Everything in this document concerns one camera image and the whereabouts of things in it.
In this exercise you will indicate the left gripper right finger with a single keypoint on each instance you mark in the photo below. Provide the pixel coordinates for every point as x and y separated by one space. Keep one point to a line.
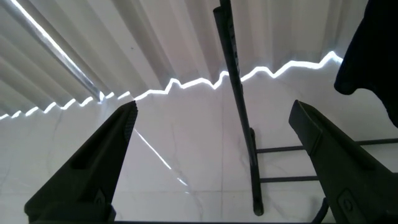
345 174

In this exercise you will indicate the black clothes rack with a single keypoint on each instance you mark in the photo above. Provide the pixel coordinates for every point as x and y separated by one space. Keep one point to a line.
231 62

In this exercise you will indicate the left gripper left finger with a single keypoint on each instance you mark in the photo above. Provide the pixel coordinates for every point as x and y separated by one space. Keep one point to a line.
93 174

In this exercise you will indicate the white curtain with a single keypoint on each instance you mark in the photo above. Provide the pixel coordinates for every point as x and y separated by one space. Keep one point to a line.
155 37

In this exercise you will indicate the black t-shirt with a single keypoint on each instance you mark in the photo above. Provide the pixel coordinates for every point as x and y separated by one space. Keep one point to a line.
373 56

